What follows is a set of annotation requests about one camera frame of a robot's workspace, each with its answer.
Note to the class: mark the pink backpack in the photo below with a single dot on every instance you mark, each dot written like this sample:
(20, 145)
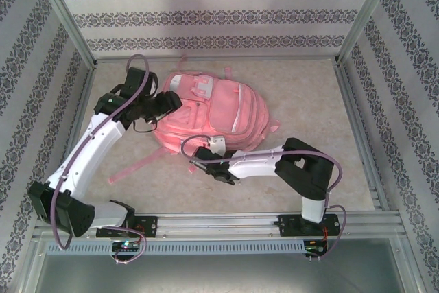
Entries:
(223, 107)

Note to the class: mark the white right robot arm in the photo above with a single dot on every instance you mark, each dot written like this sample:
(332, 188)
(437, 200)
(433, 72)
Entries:
(254, 166)

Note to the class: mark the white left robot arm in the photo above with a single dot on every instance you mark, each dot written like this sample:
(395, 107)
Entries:
(92, 145)

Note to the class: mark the grey metal sheet panel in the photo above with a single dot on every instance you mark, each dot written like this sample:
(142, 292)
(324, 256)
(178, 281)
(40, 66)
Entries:
(219, 276)

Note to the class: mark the left controller board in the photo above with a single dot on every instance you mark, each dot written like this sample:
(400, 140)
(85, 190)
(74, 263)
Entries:
(125, 245)

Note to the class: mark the controller board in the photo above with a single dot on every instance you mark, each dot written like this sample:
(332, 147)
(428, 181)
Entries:
(125, 245)
(315, 248)

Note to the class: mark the right controller board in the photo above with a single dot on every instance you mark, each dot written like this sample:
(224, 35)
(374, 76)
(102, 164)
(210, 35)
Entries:
(315, 248)

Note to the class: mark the aluminium mounting rail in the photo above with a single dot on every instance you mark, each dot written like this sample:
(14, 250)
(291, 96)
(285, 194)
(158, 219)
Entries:
(219, 226)

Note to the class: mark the aluminium table side rail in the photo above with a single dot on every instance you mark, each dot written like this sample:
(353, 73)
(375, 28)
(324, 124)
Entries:
(356, 118)
(85, 94)

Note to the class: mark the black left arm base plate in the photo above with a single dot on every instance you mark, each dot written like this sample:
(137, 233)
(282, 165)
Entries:
(149, 226)

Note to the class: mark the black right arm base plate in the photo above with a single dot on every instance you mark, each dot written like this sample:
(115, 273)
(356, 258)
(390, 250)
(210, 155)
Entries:
(289, 226)

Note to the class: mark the aluminium table back rail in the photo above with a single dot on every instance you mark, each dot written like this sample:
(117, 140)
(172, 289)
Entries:
(274, 59)

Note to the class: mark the aluminium frame post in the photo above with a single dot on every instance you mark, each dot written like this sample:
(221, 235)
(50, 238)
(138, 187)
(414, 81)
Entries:
(367, 11)
(58, 8)

